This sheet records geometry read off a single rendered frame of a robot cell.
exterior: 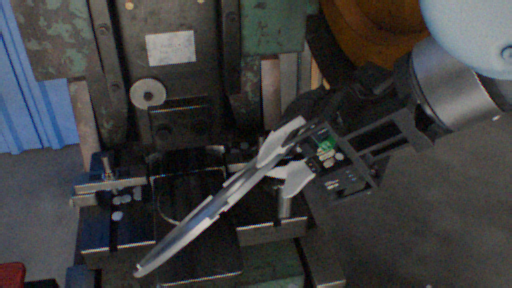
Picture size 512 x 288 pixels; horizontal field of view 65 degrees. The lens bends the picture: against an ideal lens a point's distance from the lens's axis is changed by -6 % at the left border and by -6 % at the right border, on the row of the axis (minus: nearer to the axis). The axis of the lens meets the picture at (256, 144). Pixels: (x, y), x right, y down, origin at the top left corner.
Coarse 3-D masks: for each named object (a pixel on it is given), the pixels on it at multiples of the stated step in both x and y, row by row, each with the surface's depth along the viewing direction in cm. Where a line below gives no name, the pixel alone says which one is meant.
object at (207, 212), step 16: (256, 160) 69; (272, 160) 45; (240, 176) 56; (256, 176) 43; (224, 192) 53; (240, 192) 43; (208, 208) 51; (224, 208) 45; (192, 224) 52; (208, 224) 42; (176, 240) 53; (160, 256) 44; (144, 272) 46
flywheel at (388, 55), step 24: (336, 0) 84; (360, 0) 80; (384, 0) 70; (408, 0) 63; (336, 24) 84; (360, 24) 77; (384, 24) 72; (408, 24) 64; (360, 48) 75; (384, 48) 66; (408, 48) 59
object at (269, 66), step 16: (272, 64) 108; (272, 80) 110; (272, 96) 111; (272, 112) 113; (272, 128) 115; (304, 240) 88; (320, 240) 88; (304, 256) 86; (320, 256) 85; (304, 272) 90; (320, 272) 82; (336, 272) 82
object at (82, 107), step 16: (80, 80) 100; (80, 96) 101; (80, 112) 103; (80, 128) 104; (96, 128) 105; (80, 144) 106; (96, 144) 107; (80, 224) 94; (80, 240) 90; (80, 256) 87; (80, 272) 81; (96, 272) 82
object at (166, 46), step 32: (128, 0) 57; (160, 0) 58; (192, 0) 59; (128, 32) 60; (160, 32) 61; (192, 32) 62; (128, 64) 63; (160, 64) 64; (192, 64) 66; (160, 96) 67; (192, 96) 69; (160, 128) 68; (192, 128) 69; (224, 128) 75
